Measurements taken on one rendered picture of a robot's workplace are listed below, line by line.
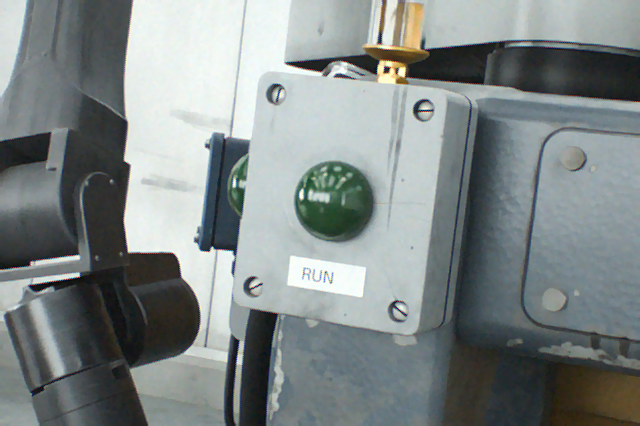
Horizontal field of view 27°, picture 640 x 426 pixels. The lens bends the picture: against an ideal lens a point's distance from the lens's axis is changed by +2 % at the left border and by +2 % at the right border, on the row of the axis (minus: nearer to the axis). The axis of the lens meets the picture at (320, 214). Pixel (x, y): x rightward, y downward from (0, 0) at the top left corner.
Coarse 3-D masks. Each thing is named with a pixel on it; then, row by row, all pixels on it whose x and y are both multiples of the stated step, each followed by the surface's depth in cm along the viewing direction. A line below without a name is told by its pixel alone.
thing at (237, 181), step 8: (240, 160) 51; (248, 160) 50; (240, 168) 50; (232, 176) 51; (240, 176) 50; (232, 184) 50; (240, 184) 50; (232, 192) 50; (240, 192) 50; (232, 200) 50; (240, 200) 50; (232, 208) 51; (240, 208) 50; (240, 216) 51
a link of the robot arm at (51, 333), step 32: (32, 288) 75; (64, 288) 74; (96, 288) 76; (32, 320) 74; (64, 320) 74; (96, 320) 75; (128, 320) 78; (32, 352) 74; (64, 352) 73; (96, 352) 74; (32, 384) 74
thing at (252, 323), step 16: (256, 320) 56; (272, 320) 56; (256, 336) 56; (272, 336) 56; (256, 352) 56; (256, 368) 56; (256, 384) 56; (240, 400) 57; (256, 400) 56; (240, 416) 57; (256, 416) 57
